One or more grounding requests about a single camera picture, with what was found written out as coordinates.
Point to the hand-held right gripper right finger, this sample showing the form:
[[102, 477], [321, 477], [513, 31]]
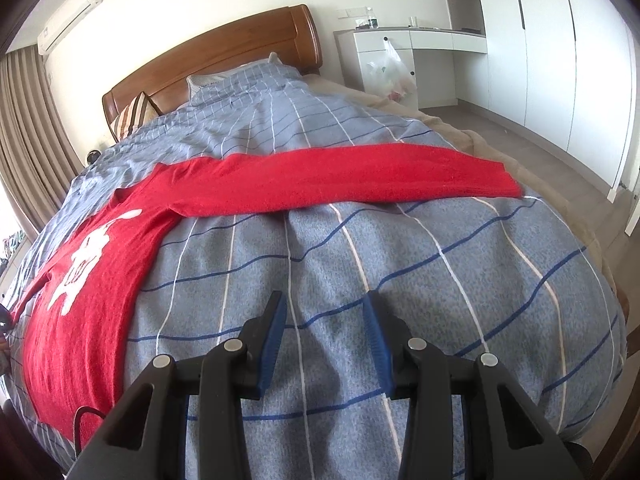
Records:
[[376, 345]]

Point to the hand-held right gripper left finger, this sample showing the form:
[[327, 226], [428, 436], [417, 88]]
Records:
[[272, 345]]

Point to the red knit sweater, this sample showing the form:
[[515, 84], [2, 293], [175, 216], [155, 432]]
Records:
[[300, 180]]

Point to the colourful windowsill clutter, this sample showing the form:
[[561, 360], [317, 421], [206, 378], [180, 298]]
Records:
[[12, 246]]

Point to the blue plaid duvet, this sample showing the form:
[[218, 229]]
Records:
[[400, 270]]

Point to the dark round bedside object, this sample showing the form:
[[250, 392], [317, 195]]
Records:
[[93, 158]]

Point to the beige curtain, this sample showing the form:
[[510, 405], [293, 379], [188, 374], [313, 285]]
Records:
[[30, 125]]

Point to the striped pillow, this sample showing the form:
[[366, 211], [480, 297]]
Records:
[[131, 116]]

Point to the clear plastic bag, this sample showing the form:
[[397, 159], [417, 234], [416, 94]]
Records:
[[395, 77]]

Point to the white pillow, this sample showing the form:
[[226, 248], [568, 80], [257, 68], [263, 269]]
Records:
[[200, 82]]

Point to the wooden headboard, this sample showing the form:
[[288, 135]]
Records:
[[225, 55]]

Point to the white desk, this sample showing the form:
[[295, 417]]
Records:
[[367, 45]]

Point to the white air conditioner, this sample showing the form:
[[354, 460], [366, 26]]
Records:
[[65, 20]]

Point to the clear water bottle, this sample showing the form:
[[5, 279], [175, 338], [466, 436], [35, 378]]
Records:
[[371, 19]]

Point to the white wardrobe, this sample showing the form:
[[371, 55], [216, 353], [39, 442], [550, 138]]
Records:
[[545, 60]]

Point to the white wall switch plate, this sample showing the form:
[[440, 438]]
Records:
[[350, 12]]

